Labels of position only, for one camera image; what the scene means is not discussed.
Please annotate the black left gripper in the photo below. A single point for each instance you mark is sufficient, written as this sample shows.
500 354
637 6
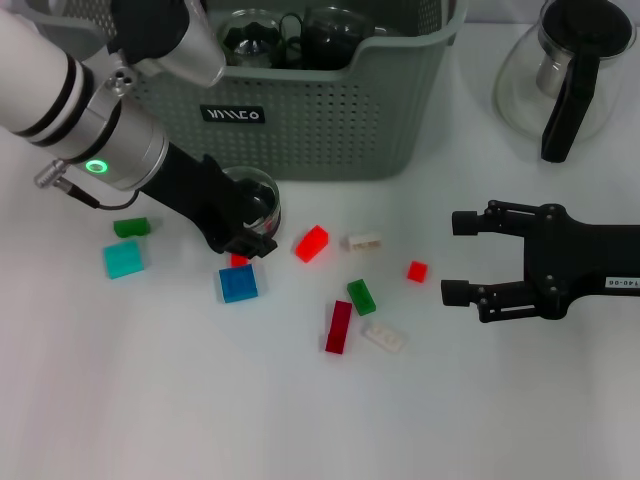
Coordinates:
200 200

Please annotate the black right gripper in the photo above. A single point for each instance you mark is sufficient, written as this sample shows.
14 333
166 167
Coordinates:
570 262

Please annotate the small red brick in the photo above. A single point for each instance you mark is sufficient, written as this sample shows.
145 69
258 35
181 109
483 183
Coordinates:
417 271
239 261

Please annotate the blue square brick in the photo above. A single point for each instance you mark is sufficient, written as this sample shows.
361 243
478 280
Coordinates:
239 284

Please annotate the green studded brick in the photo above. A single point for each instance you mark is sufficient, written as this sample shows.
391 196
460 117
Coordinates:
361 297

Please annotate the dark red long brick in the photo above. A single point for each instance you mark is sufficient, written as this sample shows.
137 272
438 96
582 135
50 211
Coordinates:
339 327

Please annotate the grey perforated storage bin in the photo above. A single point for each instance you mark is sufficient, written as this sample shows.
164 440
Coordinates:
325 125

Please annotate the orange-red sloped brick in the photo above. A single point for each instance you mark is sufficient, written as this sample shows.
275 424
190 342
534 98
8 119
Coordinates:
311 244

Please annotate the white hollow brick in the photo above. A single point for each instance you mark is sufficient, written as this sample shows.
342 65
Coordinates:
364 242

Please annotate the green sloped brick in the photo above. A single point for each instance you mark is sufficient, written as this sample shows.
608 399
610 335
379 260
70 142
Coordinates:
131 227

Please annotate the cyan sloped brick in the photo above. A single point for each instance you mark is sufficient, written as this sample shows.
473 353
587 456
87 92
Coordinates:
123 259

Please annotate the white flat studded plate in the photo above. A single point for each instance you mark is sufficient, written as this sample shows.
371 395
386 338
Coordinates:
384 337

